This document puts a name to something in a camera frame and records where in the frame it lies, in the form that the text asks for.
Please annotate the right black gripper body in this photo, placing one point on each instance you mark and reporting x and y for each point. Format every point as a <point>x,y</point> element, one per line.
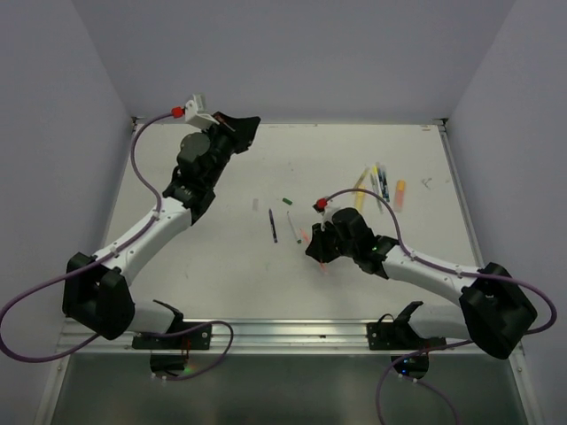
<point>348,248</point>

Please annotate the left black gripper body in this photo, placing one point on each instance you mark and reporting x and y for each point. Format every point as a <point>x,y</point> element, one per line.
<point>221,149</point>

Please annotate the orange thin highlighter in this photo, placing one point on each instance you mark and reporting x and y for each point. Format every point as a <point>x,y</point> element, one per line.
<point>307,241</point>

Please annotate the green marker pen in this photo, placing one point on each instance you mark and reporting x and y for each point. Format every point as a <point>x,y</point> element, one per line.
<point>294,230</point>

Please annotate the purple gel pen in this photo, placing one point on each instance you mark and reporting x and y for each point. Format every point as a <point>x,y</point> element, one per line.
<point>272,225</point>

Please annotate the yellow thin highlighter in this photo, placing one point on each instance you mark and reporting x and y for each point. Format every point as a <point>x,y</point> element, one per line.
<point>361,178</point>

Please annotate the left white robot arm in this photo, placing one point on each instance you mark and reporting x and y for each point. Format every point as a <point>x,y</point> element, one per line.
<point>96,290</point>

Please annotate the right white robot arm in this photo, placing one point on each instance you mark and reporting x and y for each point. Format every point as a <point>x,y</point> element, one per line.
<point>483,305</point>

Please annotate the blue green pen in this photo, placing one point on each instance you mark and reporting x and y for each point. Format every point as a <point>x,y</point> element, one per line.
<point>382,175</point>

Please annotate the green clear pen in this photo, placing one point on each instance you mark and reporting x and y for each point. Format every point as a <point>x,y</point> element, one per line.
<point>373,185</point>

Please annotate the yellow thick highlighter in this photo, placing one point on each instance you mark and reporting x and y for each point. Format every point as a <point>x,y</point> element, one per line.
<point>359,199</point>

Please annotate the orange thick highlighter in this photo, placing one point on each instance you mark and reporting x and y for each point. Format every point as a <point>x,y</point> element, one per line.
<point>399,196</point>

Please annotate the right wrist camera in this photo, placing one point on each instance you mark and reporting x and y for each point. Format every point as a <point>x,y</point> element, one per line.
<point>326,209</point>

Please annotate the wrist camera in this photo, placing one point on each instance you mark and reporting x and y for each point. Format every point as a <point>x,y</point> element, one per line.
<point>196,114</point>
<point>326,209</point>

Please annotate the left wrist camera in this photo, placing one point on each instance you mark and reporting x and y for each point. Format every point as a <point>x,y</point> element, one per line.
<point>196,114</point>

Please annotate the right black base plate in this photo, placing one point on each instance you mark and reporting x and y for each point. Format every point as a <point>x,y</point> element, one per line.
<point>392,336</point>

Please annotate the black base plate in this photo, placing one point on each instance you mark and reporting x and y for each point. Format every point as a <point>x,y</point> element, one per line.
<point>184,336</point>
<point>392,336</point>

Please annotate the aluminium rail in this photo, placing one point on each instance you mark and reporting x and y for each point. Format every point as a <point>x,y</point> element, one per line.
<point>287,337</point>

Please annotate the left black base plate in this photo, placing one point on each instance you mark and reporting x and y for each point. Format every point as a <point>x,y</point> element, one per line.
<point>184,336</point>

